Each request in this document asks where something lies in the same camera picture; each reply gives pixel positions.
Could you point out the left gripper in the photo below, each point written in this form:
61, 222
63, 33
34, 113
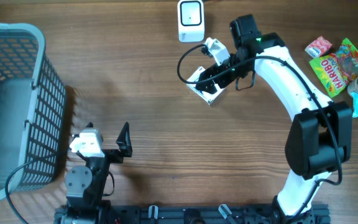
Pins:
117, 157

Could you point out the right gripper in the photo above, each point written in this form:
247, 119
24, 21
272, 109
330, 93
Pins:
214, 69

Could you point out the white blue carton box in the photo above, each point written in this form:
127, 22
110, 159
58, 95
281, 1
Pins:
207, 97

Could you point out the Haribo gummy candy bag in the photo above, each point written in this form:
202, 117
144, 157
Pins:
335, 71

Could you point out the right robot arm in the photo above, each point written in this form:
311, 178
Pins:
319, 140

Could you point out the white barcode scanner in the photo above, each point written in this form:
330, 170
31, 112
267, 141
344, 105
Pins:
190, 14

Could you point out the grey plastic mesh basket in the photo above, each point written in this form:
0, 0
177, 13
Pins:
32, 107

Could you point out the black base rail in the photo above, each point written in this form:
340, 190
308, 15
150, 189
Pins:
191, 214

